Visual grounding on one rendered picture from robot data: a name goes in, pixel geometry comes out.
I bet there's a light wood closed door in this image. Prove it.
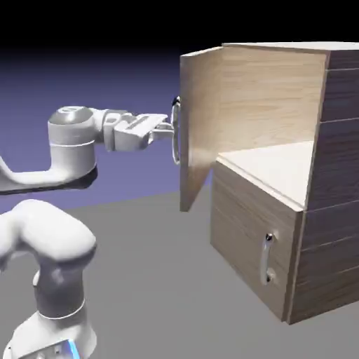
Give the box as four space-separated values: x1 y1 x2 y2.
209 161 304 324

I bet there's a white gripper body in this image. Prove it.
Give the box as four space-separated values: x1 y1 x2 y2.
113 113 168 152

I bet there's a light wood door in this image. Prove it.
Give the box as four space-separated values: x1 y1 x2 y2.
209 161 304 324
178 46 223 213

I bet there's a light wood cabinet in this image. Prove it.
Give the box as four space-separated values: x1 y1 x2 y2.
209 41 359 326

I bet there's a curved silver door handle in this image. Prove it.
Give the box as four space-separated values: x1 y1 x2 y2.
170 95 182 165
259 232 276 286

